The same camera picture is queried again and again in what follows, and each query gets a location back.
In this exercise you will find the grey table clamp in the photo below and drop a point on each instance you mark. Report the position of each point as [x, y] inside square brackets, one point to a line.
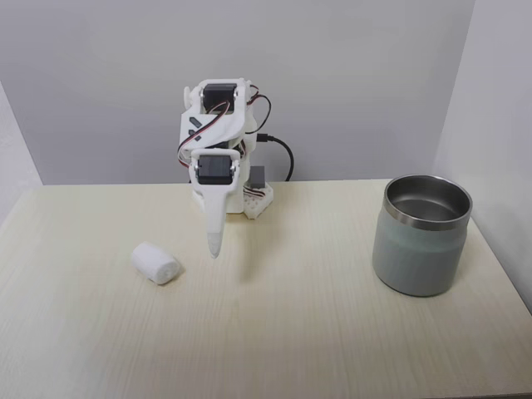
[258, 176]

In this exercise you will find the grey steel cup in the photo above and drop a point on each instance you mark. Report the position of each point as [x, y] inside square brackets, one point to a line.
[420, 253]

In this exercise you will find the white gauze dressing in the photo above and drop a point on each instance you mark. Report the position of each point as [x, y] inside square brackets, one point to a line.
[157, 262]

